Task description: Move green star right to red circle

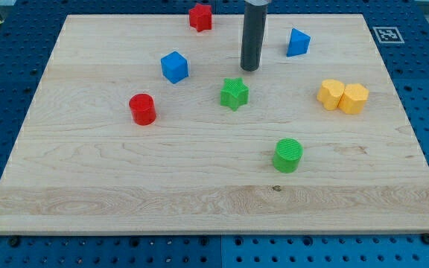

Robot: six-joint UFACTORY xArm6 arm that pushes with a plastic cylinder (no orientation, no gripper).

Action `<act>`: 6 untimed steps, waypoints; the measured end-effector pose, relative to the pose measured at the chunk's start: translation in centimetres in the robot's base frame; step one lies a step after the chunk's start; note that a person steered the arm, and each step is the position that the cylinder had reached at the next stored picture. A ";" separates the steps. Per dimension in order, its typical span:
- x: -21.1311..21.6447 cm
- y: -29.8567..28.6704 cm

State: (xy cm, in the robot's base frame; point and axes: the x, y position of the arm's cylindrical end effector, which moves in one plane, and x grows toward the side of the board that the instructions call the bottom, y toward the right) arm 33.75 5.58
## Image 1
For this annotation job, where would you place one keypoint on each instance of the yellow heart block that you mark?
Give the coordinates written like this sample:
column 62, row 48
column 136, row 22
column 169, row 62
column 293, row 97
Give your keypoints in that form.
column 330, row 93

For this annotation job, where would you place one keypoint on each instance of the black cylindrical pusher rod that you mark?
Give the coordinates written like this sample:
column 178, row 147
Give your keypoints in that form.
column 253, row 33

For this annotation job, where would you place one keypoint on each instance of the red cylinder block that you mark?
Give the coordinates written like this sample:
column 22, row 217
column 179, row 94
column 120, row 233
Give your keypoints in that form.
column 142, row 108

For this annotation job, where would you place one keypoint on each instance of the light wooden board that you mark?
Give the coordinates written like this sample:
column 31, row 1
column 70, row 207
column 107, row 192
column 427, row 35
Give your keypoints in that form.
column 82, row 166

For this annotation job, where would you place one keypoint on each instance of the white fiducial marker tag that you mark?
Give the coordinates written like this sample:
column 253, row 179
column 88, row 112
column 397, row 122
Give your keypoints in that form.
column 388, row 35

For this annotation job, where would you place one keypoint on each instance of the blue cube block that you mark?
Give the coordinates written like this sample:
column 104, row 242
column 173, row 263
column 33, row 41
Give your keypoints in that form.
column 174, row 67

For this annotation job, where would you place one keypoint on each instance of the blue triangle block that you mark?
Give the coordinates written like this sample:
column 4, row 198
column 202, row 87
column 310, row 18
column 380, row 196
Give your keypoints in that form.
column 298, row 43

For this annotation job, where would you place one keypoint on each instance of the red star block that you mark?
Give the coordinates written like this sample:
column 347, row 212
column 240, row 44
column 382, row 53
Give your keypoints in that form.
column 200, row 17

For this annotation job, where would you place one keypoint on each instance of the silver rod mount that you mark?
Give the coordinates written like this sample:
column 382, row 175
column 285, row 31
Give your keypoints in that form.
column 258, row 2

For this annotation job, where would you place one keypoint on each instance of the green cylinder block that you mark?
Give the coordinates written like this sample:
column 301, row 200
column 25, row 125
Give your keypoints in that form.
column 287, row 155

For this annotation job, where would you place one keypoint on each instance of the green star block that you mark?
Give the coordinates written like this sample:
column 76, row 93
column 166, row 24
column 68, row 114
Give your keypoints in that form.
column 234, row 93

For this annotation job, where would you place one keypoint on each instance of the yellow hexagon block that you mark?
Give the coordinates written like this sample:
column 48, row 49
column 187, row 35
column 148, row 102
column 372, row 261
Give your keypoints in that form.
column 353, row 99

